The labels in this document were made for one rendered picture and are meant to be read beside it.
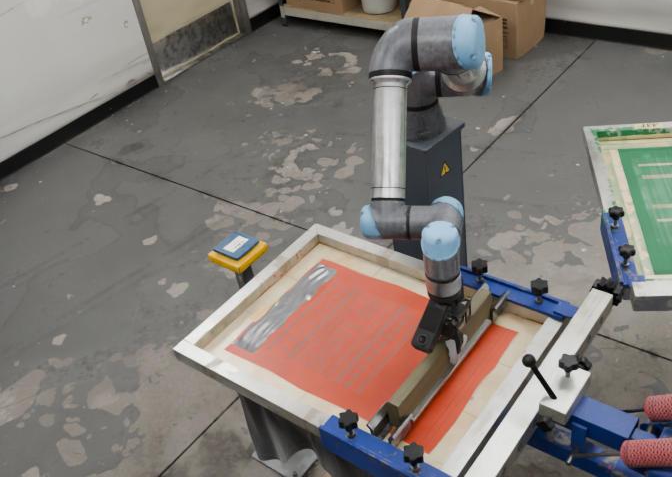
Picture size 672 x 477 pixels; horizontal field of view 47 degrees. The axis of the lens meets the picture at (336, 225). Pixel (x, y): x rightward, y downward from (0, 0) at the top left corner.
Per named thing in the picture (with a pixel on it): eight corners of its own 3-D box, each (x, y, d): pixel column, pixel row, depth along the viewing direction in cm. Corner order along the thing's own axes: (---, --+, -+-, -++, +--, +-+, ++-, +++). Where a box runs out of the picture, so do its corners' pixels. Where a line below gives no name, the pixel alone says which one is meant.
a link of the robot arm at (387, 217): (361, 13, 166) (356, 239, 165) (411, 10, 164) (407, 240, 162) (371, 28, 177) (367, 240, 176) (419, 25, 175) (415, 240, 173)
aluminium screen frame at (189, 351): (176, 359, 195) (172, 348, 192) (317, 233, 229) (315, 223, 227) (445, 506, 151) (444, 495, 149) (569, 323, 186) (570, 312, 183)
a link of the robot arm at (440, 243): (460, 217, 158) (457, 242, 151) (462, 258, 164) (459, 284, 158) (422, 216, 160) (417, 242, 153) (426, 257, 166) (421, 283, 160)
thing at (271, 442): (258, 462, 218) (224, 358, 193) (266, 452, 220) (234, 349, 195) (392, 543, 192) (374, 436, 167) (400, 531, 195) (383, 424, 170)
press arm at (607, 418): (543, 418, 160) (543, 403, 157) (555, 399, 163) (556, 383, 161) (626, 455, 150) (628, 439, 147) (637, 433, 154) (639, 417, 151)
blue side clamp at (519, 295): (452, 296, 201) (450, 275, 197) (461, 285, 204) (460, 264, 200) (561, 336, 184) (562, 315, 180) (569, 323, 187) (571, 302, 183)
